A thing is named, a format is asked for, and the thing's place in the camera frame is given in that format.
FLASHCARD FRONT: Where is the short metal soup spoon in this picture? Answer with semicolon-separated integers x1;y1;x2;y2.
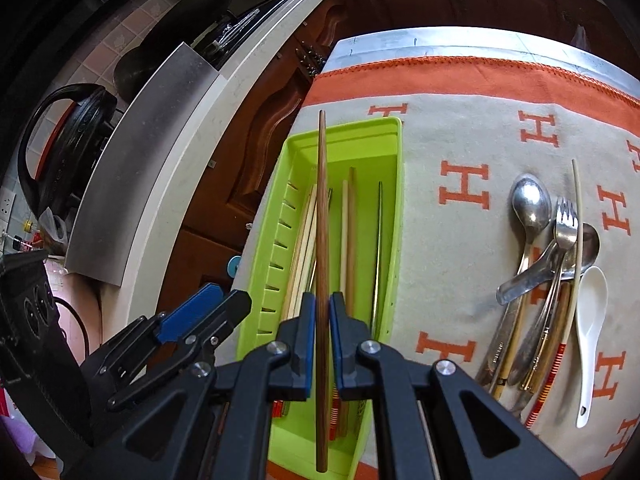
496;247;576;306

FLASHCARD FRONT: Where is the black wok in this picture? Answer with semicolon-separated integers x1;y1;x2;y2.
112;45;168;102

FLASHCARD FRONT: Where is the metal fork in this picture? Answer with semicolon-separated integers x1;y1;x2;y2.
520;196;579;393

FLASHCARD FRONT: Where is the beige chopstick with red bands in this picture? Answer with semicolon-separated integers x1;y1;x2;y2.
524;158;586;429

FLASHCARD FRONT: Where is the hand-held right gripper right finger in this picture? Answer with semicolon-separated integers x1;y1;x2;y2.
327;291;576;480

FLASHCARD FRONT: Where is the black cable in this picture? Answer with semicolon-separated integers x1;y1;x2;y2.
52;296;92;361

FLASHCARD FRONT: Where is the black gas stove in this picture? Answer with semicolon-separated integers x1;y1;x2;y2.
192;0;303;68

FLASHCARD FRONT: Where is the yellowish chopstick with gold end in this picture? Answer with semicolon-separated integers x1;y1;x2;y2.
487;290;527;398

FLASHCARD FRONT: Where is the white kitchen countertop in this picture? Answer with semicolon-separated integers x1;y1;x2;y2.
97;0;361;341

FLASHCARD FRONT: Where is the black pot with arched handle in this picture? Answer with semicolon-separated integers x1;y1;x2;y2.
17;83;118;216

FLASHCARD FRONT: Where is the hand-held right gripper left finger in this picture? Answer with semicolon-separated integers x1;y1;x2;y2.
62;292;317;480

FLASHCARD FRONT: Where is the white ceramic spoon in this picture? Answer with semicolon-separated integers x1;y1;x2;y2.
575;266;609;429

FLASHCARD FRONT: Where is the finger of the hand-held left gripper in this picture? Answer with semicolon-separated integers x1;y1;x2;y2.
106;289;252;411
82;284;224;391

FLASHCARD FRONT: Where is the white plastic bag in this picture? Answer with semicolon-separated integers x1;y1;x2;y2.
570;24;593;51

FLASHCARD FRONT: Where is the orange beige patterned blanket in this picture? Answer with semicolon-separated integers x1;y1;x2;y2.
262;55;640;480

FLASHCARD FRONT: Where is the plastic bag with food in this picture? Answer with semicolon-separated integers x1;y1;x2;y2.
37;205;71;256

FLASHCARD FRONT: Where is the large metal spoon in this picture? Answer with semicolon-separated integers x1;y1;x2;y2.
475;173;552;386

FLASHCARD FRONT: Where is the grey gridded mat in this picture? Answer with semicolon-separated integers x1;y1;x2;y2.
325;25;640;96

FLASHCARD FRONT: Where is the stainless steel panel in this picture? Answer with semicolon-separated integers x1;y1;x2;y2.
65;42;221;286

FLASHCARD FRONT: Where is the silver metal chopstick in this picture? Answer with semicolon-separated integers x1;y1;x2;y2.
371;181;384;333

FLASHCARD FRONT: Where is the green plastic utensil tray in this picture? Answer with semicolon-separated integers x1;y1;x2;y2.
235;116;405;479

